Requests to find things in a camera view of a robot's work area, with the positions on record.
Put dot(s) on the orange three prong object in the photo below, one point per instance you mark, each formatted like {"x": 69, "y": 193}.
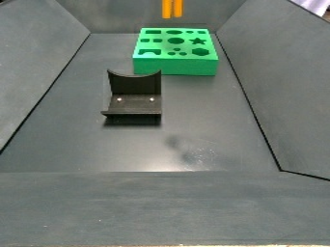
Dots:
{"x": 173, "y": 8}

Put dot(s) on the green foam shape board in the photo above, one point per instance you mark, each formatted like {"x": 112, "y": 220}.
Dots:
{"x": 177, "y": 51}

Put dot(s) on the black angled bracket stand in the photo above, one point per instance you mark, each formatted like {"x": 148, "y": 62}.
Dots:
{"x": 136, "y": 94}

